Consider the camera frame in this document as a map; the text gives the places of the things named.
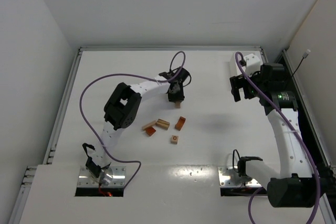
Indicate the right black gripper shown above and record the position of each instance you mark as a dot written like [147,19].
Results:
[237,85]

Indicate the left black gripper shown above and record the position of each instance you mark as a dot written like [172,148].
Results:
[176,96]

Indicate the long light wood plank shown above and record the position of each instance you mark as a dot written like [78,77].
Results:
[178,104]

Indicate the wood cube with letter O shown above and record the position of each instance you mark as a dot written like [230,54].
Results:
[174,139]

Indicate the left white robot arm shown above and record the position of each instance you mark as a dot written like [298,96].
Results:
[121,108]

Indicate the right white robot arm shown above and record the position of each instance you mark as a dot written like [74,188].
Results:
[295,185]

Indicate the red-brown arch block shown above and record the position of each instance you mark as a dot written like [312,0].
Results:
[180,123]

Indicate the striped wood block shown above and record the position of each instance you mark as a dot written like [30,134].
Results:
[163,124]

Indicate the red-brown wedge block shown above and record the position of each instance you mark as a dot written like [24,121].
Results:
[150,131]

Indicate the white open box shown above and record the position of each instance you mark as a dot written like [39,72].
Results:
[234,69]

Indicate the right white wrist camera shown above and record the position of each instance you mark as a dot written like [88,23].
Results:
[253,64]

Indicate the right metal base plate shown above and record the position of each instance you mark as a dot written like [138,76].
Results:
[228,178]

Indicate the metal base plate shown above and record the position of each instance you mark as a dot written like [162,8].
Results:
[112,177]
[228,178]

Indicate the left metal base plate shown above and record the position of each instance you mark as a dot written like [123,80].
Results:
[112,177]

